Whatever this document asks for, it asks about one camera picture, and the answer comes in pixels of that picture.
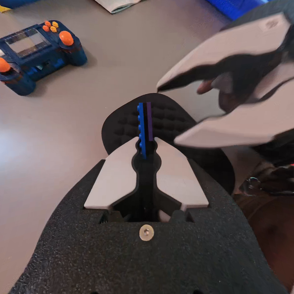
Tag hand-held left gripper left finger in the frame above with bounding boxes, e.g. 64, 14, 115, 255
84, 137, 139, 210

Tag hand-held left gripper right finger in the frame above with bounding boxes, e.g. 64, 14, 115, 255
153, 137, 209, 210

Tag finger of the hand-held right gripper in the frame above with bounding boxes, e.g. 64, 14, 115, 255
174, 78, 294, 147
156, 13, 292, 92

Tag blue and purple brick assembly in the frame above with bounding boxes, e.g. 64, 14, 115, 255
137, 102, 154, 160

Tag person's right hand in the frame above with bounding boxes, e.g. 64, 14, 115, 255
197, 79, 255, 114

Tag blue storage bin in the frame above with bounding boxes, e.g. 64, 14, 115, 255
205, 0, 270, 21

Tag black quilted wrist rest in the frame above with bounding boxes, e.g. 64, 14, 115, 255
102, 93, 235, 196

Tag person's brown trousers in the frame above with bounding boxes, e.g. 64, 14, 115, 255
234, 193, 294, 294

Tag brick instruction booklet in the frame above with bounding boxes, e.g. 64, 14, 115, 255
94, 0, 143, 14

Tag dark blue brick game console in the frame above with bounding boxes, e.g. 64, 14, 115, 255
0, 20, 88, 96

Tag metal key ring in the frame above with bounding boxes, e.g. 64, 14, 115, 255
247, 176, 262, 191

